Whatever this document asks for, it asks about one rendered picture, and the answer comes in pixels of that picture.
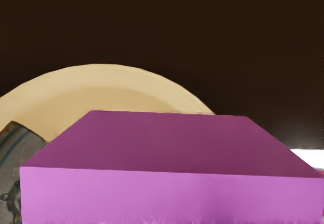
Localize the purple block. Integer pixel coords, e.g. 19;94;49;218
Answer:
19;109;322;224

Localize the beige plate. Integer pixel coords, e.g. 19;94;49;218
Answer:
0;63;214;144

